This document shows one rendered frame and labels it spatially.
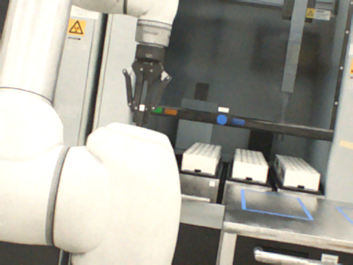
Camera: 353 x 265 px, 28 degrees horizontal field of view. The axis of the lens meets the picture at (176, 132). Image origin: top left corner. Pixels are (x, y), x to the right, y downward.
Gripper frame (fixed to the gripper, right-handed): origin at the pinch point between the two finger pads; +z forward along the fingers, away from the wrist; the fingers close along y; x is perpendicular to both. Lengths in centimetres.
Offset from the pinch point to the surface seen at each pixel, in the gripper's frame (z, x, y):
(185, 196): 19.4, 19.2, 13.6
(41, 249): 43, 23, -27
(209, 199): 19.5, 20.4, 20.5
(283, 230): 12, -54, 36
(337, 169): 6, 33, 56
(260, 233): 13, -54, 32
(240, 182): 13.6, 24.2, 28.6
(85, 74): -10.8, 32.5, -23.2
